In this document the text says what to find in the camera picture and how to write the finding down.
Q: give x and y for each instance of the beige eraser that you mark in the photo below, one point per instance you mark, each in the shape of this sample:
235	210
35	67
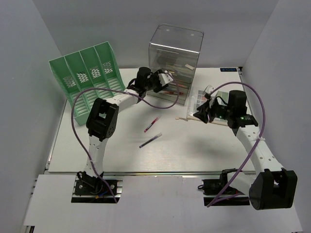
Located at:
189	67

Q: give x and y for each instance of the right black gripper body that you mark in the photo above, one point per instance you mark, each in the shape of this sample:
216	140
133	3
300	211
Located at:
218	111

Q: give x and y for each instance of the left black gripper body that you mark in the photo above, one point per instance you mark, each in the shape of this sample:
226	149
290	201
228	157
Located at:
154	83

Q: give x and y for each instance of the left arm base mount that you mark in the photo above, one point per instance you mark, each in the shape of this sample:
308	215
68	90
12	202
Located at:
89	189

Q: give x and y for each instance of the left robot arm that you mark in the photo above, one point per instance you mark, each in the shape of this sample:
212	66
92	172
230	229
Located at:
102	120

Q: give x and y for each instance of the plastic sleeve with printed sheets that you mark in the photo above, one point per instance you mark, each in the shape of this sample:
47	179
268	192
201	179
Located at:
197	98

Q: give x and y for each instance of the green plastic file organizer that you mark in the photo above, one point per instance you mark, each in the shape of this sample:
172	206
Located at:
86	75

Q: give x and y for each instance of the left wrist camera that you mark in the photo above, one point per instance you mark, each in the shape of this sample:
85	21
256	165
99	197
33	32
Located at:
165	78

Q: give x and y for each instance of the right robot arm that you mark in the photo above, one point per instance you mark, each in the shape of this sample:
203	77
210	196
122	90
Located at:
274	186

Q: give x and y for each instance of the yellow highlighter pen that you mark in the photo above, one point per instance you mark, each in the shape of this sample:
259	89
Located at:
173	66

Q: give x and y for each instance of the clear plastic drawer cabinet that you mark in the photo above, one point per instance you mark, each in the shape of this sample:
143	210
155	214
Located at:
175	45

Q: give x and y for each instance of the small blue label sticker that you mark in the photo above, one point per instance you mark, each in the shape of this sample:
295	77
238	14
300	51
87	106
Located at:
228	69

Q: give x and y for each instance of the red pen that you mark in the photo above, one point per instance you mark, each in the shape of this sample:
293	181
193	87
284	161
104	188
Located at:
173	93
151	124

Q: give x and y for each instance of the dark purple pen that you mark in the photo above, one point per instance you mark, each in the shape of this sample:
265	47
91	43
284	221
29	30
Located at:
150	140

